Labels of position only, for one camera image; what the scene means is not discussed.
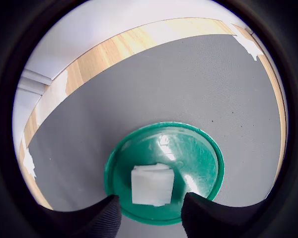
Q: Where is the small white plastic terminal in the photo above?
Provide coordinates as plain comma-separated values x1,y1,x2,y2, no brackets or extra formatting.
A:
131,163,175,207

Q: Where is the round green lid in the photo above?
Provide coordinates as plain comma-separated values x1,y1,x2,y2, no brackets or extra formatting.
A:
104,121,225,226

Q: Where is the white tape piece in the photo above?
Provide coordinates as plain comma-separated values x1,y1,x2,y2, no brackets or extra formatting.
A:
231,23,265,62
21,145,37,179

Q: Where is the white partition panel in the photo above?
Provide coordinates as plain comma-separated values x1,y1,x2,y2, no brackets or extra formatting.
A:
12,85,43,152
24,0,241,82

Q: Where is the dark grey mat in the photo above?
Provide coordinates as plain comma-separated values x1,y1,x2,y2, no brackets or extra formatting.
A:
27,34,284,238

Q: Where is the white partition joint profile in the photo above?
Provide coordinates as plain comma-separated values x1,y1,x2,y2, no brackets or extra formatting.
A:
16,68,53,96

